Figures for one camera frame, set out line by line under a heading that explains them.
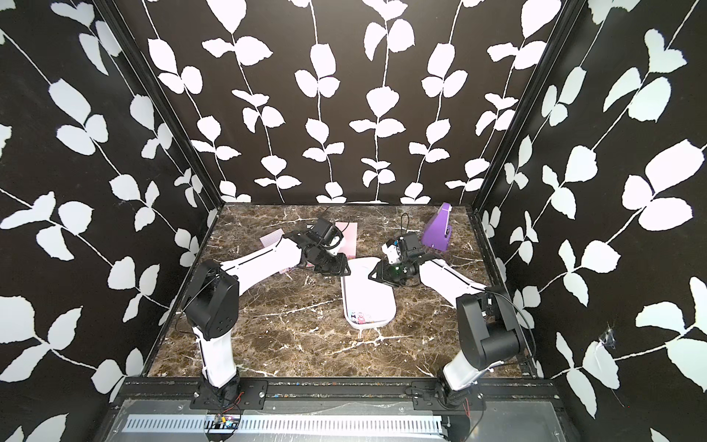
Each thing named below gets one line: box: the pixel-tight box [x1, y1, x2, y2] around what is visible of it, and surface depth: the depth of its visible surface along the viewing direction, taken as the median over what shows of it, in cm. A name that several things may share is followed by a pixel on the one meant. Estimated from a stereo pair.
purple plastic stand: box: [421, 202, 453, 252], surface depth 103 cm
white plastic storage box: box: [340, 256, 397, 329], surface depth 88 cm
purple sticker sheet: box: [259, 228, 285, 248], surface depth 112 cm
